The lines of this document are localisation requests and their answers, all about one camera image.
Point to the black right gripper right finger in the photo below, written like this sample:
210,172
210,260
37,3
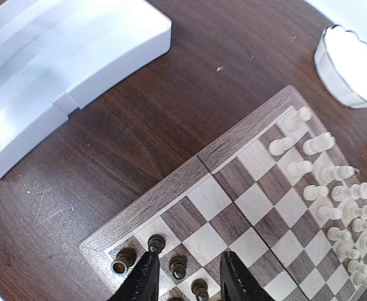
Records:
236,281

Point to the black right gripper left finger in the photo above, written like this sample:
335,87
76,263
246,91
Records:
142,282

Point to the dark pawn file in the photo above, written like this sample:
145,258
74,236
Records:
177,267

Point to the white plastic compartment tray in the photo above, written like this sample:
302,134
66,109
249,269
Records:
59,56

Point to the dark knight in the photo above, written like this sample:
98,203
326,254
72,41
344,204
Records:
199,288

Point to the dark chess piece small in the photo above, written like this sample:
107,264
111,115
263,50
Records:
156,243

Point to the wooden chessboard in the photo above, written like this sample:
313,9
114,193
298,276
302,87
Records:
234,195

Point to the white king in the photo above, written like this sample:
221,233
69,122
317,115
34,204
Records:
352,212

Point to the white bishop left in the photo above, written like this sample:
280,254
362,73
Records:
336,173

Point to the white queen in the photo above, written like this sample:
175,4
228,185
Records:
356,191

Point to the white knight left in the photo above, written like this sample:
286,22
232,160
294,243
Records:
320,143

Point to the white scalloped bowl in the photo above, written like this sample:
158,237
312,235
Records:
341,63

